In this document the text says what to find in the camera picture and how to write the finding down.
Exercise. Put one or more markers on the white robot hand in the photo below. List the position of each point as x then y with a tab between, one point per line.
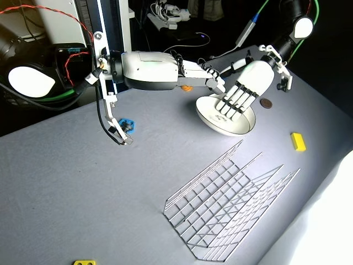
256	74
149	69

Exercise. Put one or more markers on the spare white robot hand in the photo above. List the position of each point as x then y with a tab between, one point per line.
182	13

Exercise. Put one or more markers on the brown round cookie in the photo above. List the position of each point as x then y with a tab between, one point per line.
266	103

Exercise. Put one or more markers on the small orange toy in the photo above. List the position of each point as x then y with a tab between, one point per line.
186	88

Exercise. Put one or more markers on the white robot body column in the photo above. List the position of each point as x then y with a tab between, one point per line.
127	27

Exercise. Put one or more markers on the black flat device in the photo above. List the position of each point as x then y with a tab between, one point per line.
190	36

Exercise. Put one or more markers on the blue block with holes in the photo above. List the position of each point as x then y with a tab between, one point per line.
129	122

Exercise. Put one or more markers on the yellow rectangular block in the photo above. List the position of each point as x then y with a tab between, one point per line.
298	141

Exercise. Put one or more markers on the grey table cloth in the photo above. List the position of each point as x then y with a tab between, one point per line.
82	193

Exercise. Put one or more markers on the yellow block with holes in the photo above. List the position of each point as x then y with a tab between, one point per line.
84	262

